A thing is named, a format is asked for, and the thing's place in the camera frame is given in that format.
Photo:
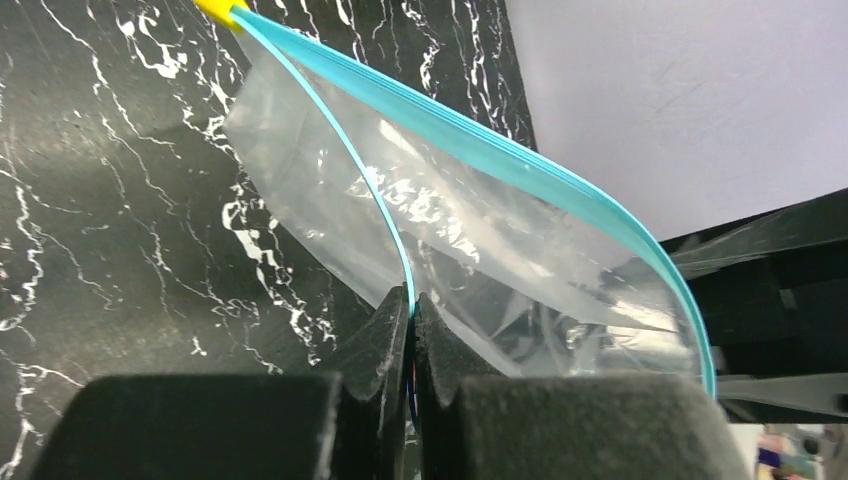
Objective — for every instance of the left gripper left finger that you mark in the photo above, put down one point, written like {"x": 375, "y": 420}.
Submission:
{"x": 346, "y": 423}

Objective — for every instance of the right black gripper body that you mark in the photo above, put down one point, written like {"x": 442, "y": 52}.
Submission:
{"x": 772, "y": 289}

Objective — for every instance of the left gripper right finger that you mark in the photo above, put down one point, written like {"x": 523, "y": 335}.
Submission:
{"x": 477, "y": 424}

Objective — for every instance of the clear zip top bag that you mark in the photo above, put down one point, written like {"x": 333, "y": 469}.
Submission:
{"x": 536, "y": 269}

